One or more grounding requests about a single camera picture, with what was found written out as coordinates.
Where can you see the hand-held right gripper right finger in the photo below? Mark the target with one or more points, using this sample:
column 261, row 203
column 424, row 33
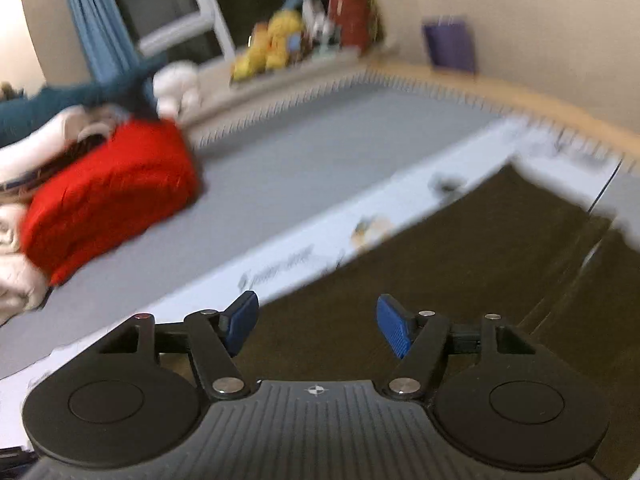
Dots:
column 395, row 326

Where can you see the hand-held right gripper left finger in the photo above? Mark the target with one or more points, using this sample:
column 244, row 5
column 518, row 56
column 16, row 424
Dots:
column 242, row 321

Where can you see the grey printed bed sheet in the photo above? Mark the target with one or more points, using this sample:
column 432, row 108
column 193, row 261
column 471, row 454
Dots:
column 280, row 160

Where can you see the red folded blanket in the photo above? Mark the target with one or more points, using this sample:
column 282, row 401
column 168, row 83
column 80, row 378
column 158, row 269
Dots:
column 110, row 195

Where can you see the cream fluffy folded blanket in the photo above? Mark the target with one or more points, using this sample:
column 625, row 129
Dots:
column 15, row 270

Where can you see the white plush toy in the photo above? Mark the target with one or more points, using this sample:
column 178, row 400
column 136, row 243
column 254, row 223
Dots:
column 175, row 82

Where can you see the dark patterned folded blanket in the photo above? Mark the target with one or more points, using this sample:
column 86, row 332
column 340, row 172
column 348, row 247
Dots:
column 45, row 170

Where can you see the window sill ledge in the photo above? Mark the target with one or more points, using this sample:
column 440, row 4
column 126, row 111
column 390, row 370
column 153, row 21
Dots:
column 300, row 77

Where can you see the small yellow plush toy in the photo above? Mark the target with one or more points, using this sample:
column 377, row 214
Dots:
column 247, row 66

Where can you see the white folded blanket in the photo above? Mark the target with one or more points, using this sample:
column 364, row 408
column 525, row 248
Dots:
column 50, row 132

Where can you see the orange plush bear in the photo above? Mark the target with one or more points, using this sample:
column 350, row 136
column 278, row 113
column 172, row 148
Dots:
column 259, row 40

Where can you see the dark teal cloth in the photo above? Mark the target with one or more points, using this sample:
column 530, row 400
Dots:
column 60, row 102

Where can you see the panda plush toy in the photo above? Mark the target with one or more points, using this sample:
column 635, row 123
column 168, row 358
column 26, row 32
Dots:
column 316, row 20

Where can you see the dark red cushion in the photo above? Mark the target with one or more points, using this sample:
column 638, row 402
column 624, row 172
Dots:
column 352, row 10

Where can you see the wooden bed frame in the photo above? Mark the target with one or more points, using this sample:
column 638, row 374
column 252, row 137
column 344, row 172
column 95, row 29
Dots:
column 500, row 92

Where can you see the purple folder against wall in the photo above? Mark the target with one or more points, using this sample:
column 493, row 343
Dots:
column 450, row 45

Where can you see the white window frame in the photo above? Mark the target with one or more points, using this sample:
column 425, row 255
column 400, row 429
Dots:
column 210, row 15

